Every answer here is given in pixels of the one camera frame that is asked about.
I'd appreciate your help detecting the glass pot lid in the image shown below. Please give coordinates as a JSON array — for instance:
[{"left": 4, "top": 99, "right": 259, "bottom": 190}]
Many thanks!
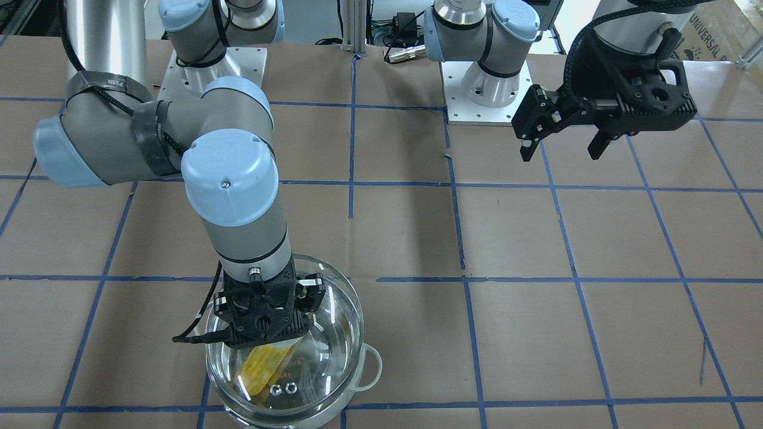
[{"left": 189, "top": 254, "right": 373, "bottom": 428}]

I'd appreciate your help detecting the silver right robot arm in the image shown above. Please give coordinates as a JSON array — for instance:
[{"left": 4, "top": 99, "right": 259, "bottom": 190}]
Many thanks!
[{"left": 33, "top": 1, "right": 325, "bottom": 349}]

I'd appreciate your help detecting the pale green metal pot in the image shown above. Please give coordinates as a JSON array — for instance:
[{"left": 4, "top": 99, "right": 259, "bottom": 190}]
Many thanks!
[{"left": 206, "top": 269, "right": 383, "bottom": 428}]

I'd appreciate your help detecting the cardboard box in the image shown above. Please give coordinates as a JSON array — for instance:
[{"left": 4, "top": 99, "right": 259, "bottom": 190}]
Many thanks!
[{"left": 676, "top": 1, "right": 762, "bottom": 61}]

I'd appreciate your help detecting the aluminium frame post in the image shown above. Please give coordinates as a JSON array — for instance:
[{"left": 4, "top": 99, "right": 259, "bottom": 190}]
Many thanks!
[{"left": 340, "top": 0, "right": 370, "bottom": 57}]

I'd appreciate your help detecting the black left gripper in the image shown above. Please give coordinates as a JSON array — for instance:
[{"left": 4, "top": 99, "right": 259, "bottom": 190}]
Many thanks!
[{"left": 511, "top": 30, "right": 697, "bottom": 162}]

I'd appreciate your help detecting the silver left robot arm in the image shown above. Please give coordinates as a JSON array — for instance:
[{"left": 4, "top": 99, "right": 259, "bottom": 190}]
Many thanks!
[{"left": 423, "top": 1, "right": 699, "bottom": 162}]

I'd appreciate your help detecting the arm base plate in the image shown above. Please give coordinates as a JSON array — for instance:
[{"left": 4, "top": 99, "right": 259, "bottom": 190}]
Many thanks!
[
  {"left": 441, "top": 61, "right": 532, "bottom": 127},
  {"left": 156, "top": 47, "right": 268, "bottom": 101}
]

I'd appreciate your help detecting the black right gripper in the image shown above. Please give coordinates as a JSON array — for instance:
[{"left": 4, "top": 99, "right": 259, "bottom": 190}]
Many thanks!
[{"left": 212, "top": 262, "right": 326, "bottom": 349}]

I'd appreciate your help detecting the brown paper table cover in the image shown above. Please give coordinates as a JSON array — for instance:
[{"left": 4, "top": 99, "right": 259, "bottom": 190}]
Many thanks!
[{"left": 1, "top": 36, "right": 762, "bottom": 428}]

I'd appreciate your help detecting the yellow corn cob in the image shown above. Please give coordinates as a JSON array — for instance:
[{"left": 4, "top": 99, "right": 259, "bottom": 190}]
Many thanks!
[{"left": 237, "top": 344, "right": 293, "bottom": 397}]

